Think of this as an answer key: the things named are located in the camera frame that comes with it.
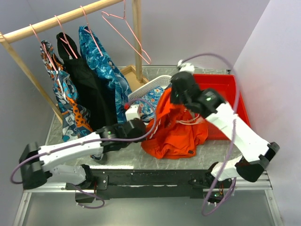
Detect pink wire hanger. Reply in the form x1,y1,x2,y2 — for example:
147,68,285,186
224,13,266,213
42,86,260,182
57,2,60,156
101,0,152,65

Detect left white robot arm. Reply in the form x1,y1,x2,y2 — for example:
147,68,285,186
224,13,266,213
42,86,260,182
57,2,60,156
19,118,146,190

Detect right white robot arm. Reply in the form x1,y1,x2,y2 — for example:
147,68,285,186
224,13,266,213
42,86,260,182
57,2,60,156
170,72,279,188

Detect black shorts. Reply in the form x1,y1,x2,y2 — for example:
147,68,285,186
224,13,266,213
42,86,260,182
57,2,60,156
56,32,118,131

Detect orange blue patterned shorts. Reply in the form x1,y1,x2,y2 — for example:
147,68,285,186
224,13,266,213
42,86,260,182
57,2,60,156
39,40,96,144

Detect pink hanger with blue garment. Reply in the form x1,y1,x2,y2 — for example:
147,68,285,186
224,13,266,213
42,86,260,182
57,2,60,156
79,5,103,57

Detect blue leaf print shorts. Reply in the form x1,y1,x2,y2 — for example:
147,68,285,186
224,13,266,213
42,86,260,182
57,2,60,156
79,26,132,123

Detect pink hanger with black garment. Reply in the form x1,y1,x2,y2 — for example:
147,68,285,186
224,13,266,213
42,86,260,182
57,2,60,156
55,15,78,59

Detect pink hanger with patterned garment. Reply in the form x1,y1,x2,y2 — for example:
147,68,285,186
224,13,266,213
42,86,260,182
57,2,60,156
30,24,57,71

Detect white perforated plastic basket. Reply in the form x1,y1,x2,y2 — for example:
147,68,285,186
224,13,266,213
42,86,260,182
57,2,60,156
128,75,172,102

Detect blue floral fabric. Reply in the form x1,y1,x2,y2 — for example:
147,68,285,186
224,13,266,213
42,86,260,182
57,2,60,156
134,86,165,123

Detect red plastic bin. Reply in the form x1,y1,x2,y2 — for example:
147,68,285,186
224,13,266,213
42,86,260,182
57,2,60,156
193,74,251,140

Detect wooden clothes rack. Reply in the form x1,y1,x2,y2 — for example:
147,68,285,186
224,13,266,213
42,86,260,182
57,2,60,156
0,0,151,123

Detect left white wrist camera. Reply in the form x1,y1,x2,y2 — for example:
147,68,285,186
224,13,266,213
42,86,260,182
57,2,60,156
125,105,140,121

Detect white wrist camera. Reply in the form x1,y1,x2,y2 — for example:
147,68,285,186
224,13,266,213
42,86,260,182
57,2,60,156
177,60,195,74
125,105,140,121

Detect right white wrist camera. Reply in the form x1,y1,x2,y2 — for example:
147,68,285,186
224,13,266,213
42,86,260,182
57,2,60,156
177,60,195,74

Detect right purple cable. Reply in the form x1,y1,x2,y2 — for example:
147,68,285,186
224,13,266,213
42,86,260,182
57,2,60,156
177,53,241,217

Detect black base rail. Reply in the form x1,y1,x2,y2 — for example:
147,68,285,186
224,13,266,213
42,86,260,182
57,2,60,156
64,168,235,204

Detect aluminium frame rail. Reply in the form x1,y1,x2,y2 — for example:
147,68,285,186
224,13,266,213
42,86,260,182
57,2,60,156
13,172,284,226

